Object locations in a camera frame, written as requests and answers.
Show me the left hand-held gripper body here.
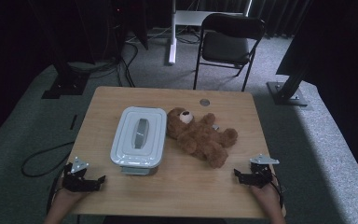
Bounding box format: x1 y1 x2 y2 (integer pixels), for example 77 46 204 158
62 156 90 192

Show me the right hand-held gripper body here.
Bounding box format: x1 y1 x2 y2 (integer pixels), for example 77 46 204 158
244 154 281 189

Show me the translucent brown storage box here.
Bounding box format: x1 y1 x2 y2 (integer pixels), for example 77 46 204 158
119 164 160 176

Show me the brown teddy bear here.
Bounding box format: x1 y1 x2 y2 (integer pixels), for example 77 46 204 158
166 106 239 170

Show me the pale blue box lid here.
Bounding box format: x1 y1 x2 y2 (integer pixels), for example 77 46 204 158
109 105 168 169

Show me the person's left hand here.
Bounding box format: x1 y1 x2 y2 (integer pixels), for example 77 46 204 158
54 186 90 209

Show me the person's right hand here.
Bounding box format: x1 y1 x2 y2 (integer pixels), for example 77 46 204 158
249 177 282 210

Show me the black stand with metal base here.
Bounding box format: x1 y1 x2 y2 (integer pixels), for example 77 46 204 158
266 60 311 107

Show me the black stand with dark base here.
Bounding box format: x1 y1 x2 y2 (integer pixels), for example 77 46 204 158
27 0 91 100

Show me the black folding chair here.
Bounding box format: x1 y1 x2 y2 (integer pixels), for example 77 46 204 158
193 12 267 92

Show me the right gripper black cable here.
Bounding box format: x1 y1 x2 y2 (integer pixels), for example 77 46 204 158
270 173 286 209

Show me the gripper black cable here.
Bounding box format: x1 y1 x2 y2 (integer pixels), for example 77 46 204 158
270 173 286 209
45 169 67 215

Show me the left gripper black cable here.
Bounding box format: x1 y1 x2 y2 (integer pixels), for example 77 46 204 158
45 169 67 215

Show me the black floor cable loop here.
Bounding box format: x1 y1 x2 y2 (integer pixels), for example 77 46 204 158
21 141 76 178

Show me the bundle of black floor cables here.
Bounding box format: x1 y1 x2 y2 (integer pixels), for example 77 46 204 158
74 38 139 88

